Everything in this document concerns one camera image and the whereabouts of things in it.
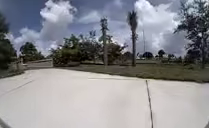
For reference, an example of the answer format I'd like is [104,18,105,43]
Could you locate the bare palm trunk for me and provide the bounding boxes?
[99,17,110,67]

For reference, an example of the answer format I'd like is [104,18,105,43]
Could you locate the clump of green bushes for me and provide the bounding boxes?
[50,30,128,67]

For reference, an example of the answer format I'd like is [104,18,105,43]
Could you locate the tall palm tree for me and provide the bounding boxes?
[126,10,140,67]

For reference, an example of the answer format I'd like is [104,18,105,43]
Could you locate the pale concrete pavement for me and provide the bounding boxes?
[0,67,209,128]

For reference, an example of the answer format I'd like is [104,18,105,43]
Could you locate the distant trees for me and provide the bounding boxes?
[138,49,176,61]

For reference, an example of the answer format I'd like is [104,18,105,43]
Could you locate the thin pole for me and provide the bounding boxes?
[143,29,146,54]

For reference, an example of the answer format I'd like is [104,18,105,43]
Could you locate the grass stretch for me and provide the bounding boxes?
[60,59,209,84]

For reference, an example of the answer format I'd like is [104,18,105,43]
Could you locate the small round tree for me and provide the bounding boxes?
[19,41,46,63]

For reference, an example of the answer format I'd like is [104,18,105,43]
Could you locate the grass verge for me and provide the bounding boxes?
[0,65,28,81]

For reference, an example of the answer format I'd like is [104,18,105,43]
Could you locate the thin-branched tree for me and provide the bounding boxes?
[174,0,209,69]

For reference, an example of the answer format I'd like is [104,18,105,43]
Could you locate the dark leafy tree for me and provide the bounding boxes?
[0,9,19,72]

